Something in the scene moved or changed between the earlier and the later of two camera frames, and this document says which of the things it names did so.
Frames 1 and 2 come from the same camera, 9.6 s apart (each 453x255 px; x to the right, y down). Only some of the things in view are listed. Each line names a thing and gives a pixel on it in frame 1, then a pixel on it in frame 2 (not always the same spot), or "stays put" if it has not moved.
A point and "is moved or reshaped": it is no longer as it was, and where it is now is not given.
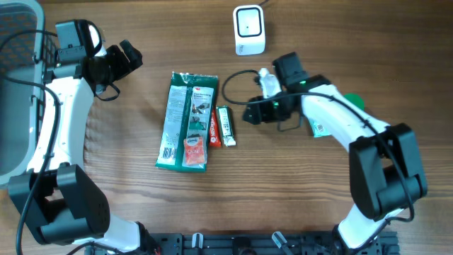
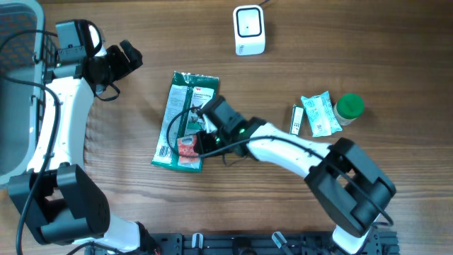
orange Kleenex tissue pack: [194, 150] is moved or reshaped
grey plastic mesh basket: [27, 52] stays put
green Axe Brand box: [226, 125] is moved or reshaped
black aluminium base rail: [251, 243] stays put
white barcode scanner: [249, 29] stays put
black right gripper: [263, 113] → [208, 146]
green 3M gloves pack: [191, 95] stays put
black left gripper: [127, 64] stays put
